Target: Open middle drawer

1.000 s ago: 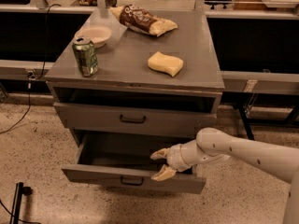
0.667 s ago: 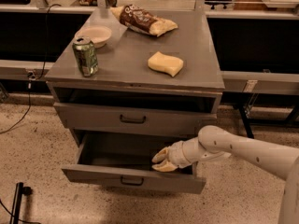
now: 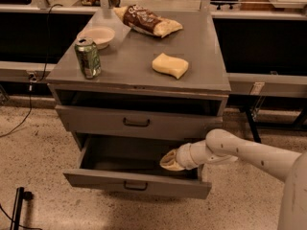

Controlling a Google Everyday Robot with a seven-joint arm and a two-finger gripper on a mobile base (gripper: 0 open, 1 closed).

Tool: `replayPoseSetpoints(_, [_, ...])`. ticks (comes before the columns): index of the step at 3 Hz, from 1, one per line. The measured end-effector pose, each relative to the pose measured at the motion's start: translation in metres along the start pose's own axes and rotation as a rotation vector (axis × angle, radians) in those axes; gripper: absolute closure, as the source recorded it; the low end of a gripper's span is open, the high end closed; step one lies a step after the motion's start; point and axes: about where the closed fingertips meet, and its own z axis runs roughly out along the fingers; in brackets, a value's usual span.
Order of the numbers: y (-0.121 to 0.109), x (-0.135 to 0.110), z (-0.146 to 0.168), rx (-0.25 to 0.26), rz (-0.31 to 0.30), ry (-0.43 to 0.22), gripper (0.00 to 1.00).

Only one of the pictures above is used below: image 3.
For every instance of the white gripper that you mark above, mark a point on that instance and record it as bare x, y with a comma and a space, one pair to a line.
183, 157

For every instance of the grey drawer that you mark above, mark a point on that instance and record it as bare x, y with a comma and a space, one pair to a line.
130, 123
131, 165

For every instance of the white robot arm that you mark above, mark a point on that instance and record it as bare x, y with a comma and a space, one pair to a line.
220, 146

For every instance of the grey top drawer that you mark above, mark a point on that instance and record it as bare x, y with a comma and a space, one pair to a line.
130, 123

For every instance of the grey drawer cabinet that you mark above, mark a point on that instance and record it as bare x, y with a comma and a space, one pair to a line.
129, 82

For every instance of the yellow sponge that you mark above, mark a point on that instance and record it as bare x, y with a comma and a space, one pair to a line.
173, 66

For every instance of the black table leg right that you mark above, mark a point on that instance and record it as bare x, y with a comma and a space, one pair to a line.
299, 124

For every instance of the green soda can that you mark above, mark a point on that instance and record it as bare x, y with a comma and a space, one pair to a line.
88, 57

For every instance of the white bowl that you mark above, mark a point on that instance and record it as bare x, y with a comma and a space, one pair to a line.
101, 35

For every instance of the brown chip bag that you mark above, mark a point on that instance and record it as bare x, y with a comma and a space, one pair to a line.
147, 22

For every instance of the black stand leg left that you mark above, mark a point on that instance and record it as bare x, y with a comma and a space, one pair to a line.
21, 195

